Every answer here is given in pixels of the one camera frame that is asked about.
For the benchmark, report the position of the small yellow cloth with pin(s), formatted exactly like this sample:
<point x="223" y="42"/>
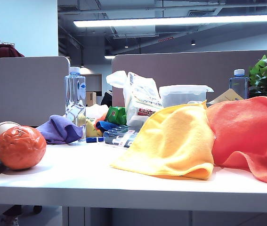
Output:
<point x="92" y="129"/>

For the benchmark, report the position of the yellow microfibre cloth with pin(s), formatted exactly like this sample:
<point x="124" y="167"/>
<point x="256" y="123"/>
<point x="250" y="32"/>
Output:
<point x="171" y="141"/>

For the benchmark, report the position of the cardboard box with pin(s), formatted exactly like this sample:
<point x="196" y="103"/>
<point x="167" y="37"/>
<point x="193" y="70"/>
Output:
<point x="91" y="99"/>

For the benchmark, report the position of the white plastic bag with packet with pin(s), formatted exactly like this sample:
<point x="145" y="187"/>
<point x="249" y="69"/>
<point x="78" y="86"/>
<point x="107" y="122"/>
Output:
<point x="140" y="101"/>

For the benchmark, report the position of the brown cardboard envelope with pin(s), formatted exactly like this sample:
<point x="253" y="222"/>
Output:
<point x="229" y="95"/>

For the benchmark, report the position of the transparent plastic lidded container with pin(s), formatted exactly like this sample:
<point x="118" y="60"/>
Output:
<point x="182" y="95"/>

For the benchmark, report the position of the desk partition panel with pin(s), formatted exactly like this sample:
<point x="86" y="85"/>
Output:
<point x="25" y="89"/>
<point x="182" y="68"/>

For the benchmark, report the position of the small orange cloth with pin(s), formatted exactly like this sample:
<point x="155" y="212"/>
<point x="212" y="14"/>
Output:
<point x="102" y="117"/>

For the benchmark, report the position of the black jacket white stripes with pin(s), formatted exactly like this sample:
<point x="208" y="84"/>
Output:
<point x="106" y="100"/>

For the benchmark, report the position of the blue cloth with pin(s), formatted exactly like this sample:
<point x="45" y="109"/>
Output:
<point x="105" y="126"/>

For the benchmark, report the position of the long ceiling light strip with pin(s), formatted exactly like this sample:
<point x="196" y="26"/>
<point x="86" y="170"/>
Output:
<point x="171" y="21"/>

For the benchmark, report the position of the square water bottle blue cap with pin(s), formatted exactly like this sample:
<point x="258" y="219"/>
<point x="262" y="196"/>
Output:
<point x="75" y="94"/>
<point x="238" y="84"/>

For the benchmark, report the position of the orange microfibre cloth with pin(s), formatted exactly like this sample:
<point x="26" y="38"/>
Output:
<point x="241" y="129"/>

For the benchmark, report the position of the orange wrapped ball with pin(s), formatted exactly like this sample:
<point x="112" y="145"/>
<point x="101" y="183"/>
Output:
<point x="20" y="148"/>

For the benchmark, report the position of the purple microfibre cloth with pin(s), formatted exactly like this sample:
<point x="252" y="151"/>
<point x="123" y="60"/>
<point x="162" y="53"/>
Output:
<point x="58" y="130"/>

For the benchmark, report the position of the maroon backpack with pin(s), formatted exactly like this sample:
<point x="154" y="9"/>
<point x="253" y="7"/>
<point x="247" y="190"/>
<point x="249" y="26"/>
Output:
<point x="1" y="51"/>

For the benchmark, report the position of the green snack packet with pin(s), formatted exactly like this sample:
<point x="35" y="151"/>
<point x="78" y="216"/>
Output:
<point x="115" y="114"/>

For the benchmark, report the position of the white bag green print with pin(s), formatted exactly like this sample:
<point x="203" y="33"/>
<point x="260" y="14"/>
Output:
<point x="94" y="110"/>

